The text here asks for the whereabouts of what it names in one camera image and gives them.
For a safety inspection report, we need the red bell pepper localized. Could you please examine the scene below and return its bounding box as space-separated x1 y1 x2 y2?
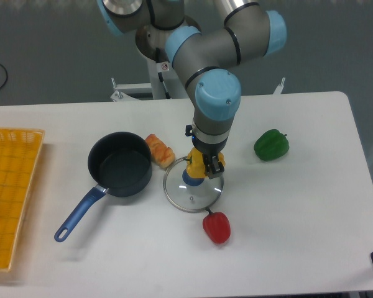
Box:
202 207 231 245

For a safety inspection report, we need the dark pot with blue handle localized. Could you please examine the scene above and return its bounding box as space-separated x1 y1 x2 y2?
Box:
54 132 152 242

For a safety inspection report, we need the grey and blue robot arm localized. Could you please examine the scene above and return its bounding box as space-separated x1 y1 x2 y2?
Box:
98 1 287 179

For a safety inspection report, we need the glass lid with blue knob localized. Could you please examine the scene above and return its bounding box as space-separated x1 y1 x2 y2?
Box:
163 157 224 213

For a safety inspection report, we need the yellow woven basket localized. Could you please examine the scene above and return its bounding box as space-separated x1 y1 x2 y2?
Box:
0 127 45 272

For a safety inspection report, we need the white table clamp bracket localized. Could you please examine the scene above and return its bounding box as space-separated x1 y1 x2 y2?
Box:
273 77 285 95

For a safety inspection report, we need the green bell pepper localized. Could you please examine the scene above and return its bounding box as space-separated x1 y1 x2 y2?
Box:
253 129 290 161

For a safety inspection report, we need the yellow bell pepper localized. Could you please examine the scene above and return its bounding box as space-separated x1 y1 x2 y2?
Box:
186 147 222 179

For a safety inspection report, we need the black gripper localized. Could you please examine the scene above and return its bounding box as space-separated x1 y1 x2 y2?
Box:
185 124 228 179

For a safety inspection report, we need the toy bread loaf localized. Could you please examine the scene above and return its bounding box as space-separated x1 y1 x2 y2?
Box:
145 134 175 169

